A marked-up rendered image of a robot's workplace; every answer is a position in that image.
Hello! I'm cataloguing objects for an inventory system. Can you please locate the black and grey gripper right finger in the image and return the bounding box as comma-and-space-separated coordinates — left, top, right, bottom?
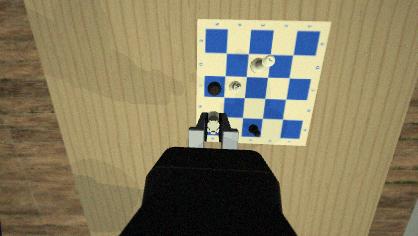
218, 113, 239, 150

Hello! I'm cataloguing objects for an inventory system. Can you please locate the blue and cream chessboard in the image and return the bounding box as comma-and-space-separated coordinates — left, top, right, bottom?
196, 19, 331, 146

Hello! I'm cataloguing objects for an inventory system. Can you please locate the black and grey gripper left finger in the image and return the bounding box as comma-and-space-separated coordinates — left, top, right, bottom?
188, 112, 208, 148

